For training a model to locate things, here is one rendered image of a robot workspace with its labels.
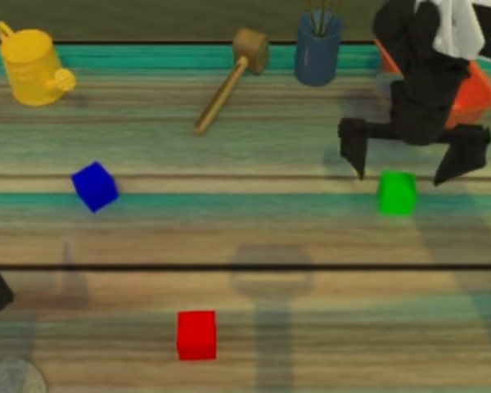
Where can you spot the grey round disc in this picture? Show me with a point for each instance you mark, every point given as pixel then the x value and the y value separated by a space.
pixel 8 378

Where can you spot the wooden mallet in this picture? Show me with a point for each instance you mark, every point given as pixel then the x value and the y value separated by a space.
pixel 251 49

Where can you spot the thin brown stick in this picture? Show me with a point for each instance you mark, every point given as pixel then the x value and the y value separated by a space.
pixel 312 10
pixel 324 16

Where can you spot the blue pen holder cup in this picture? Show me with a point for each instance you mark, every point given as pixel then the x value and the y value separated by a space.
pixel 316 57

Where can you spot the green cube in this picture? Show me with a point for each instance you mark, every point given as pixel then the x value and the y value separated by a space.
pixel 396 193

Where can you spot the orange plastic bin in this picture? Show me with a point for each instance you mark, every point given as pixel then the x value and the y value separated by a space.
pixel 479 96

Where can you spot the yellow watering can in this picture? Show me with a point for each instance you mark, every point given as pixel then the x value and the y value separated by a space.
pixel 30 67

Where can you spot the blue cube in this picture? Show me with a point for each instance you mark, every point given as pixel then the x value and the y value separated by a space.
pixel 94 187

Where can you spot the red cube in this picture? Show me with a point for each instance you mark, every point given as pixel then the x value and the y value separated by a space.
pixel 196 335

